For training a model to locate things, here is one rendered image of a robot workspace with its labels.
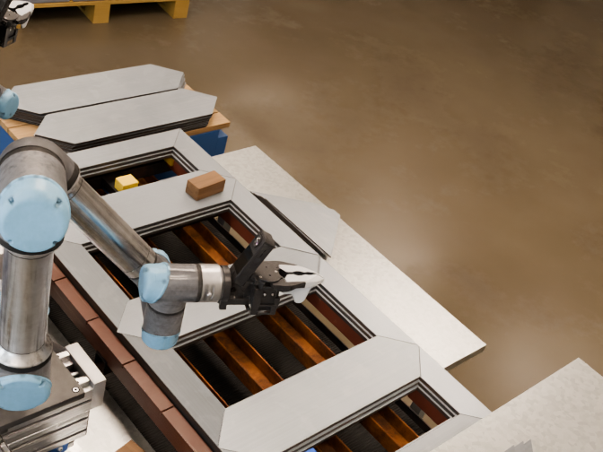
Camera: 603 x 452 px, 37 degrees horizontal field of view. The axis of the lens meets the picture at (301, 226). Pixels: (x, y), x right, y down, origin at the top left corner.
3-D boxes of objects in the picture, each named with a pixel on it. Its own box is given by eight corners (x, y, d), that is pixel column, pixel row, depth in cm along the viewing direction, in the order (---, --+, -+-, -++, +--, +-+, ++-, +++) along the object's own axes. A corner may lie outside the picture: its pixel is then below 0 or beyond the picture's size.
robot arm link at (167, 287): (135, 286, 178) (141, 253, 173) (190, 286, 182) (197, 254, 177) (140, 314, 172) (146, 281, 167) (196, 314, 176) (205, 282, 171)
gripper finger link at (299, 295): (318, 298, 186) (275, 297, 183) (324, 273, 184) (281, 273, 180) (322, 306, 184) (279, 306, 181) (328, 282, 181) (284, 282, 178)
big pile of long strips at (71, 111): (171, 72, 373) (174, 59, 370) (230, 122, 353) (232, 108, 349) (-14, 104, 323) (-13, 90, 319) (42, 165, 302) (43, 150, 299)
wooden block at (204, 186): (212, 181, 308) (214, 169, 305) (223, 191, 305) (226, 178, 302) (184, 191, 299) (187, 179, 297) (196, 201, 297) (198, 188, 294)
